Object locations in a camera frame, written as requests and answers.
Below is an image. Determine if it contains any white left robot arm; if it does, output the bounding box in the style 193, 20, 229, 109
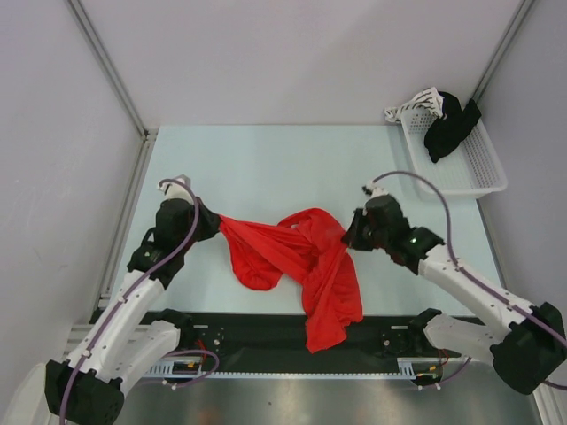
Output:
44, 197, 220, 424

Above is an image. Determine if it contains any white plastic basket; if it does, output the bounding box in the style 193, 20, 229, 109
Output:
398, 108, 509, 201

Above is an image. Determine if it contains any white slotted cable duct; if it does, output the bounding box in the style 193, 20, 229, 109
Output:
143, 359, 440, 381

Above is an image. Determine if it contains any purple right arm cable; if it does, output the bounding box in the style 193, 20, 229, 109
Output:
365, 170, 567, 390

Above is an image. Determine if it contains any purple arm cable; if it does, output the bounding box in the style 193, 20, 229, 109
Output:
56, 177, 201, 421
365, 170, 567, 390

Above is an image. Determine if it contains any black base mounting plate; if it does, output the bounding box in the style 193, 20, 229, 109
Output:
190, 313, 460, 373

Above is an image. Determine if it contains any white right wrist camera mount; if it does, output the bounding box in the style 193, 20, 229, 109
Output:
362, 181, 389, 199

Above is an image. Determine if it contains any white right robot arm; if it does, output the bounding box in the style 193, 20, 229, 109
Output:
342, 194, 566, 395

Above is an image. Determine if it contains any aluminium frame rail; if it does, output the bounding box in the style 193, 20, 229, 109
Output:
66, 127, 159, 359

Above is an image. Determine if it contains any black tank top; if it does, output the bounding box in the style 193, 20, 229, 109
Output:
424, 91, 482, 164

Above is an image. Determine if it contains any white striped tank top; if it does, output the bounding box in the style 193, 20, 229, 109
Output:
384, 87, 444, 123

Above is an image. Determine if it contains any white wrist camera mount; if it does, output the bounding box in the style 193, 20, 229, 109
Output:
158, 174, 192, 203
362, 181, 389, 199

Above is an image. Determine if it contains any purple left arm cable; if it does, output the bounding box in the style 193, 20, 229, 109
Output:
56, 177, 201, 421

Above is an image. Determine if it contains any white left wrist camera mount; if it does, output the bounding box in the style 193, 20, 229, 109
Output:
158, 174, 192, 203

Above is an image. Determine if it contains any red tank top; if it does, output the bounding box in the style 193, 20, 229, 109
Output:
220, 208, 363, 353

